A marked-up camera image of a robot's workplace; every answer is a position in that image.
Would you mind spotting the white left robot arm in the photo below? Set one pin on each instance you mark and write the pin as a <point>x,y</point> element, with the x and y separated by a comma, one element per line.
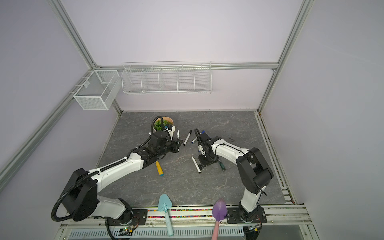
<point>80,198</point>

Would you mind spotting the green artificial plant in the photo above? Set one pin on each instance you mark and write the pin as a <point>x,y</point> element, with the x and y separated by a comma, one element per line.
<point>159,124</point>

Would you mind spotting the white mesh wall basket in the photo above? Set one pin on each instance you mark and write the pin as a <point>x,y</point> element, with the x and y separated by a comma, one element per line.
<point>99,90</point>

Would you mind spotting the beige faceted plant pot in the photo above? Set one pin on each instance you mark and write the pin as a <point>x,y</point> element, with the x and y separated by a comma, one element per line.
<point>166,118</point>

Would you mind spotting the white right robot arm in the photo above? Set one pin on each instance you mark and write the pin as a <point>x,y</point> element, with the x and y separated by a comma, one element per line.
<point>255,172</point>

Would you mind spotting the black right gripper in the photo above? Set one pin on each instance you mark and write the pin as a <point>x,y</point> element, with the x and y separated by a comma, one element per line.
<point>203,162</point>

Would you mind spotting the teal fork yellow handle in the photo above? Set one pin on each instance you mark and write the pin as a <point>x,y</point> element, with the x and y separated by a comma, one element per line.
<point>159,169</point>

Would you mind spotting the purple garden trowel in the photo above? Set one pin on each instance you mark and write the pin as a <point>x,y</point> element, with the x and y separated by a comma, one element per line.
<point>219,212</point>

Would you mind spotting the white wire wall shelf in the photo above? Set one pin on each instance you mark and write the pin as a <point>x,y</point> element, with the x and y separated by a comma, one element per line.
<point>167,77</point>

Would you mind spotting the teal garden trowel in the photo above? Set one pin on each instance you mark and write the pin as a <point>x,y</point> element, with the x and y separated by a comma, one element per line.
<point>165,205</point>

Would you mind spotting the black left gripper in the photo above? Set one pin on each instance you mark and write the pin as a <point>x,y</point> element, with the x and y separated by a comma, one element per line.
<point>175,148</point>

